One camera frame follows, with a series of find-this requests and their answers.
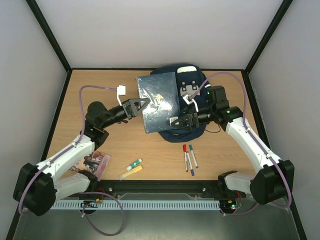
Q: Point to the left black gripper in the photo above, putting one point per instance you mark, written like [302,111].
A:
[131,114]

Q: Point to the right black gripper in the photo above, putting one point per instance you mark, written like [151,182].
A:
[195,120]

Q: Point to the dark blue book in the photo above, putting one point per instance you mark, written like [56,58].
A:
[162,92]

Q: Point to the navy blue student backpack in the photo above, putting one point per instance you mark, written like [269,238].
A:
[189,78]

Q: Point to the pink illustrated book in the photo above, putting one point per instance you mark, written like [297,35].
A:
[94,163]

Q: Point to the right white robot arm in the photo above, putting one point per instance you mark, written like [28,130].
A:
[273,177]

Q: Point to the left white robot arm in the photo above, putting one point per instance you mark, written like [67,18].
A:
[39,186]

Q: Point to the green marker pen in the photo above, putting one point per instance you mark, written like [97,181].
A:
[193,156]

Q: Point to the red marker pen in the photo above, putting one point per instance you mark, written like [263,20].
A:
[185,158]

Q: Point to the purple marker pen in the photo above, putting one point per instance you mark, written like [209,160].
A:
[190,164]

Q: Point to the green glue stick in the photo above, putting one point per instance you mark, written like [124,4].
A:
[134,164]

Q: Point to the yellow highlighter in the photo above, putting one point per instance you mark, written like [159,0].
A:
[130,172]

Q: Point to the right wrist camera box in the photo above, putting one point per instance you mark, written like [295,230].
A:
[190,101]

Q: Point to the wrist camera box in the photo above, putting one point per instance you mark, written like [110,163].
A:
[190,101]
[120,91]

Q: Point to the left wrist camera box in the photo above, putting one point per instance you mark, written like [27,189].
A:
[120,91]

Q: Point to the black aluminium frame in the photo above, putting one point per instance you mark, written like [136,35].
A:
[160,186]

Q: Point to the light blue cable duct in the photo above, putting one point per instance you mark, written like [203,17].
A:
[197,205]

